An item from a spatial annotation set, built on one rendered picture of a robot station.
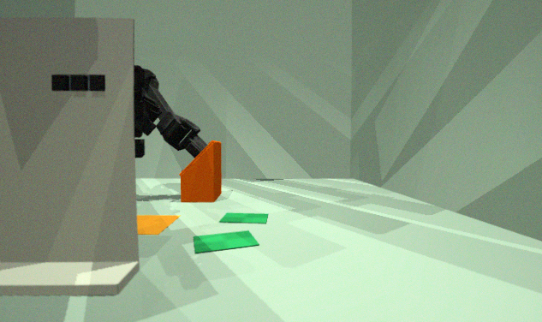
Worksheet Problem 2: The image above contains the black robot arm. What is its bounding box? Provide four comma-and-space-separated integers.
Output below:
137, 69, 207, 158

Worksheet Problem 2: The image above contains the grey panel with black sockets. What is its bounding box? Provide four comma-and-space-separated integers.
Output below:
0, 17, 140, 295

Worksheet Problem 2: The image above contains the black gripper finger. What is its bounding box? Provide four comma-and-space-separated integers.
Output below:
134, 120, 143, 138
134, 85, 142, 101

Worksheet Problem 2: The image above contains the green flat rectangular pad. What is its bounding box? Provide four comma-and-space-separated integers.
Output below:
194, 231, 259, 253
219, 213, 268, 224

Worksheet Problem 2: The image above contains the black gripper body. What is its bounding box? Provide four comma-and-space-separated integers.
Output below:
134, 65, 147, 158

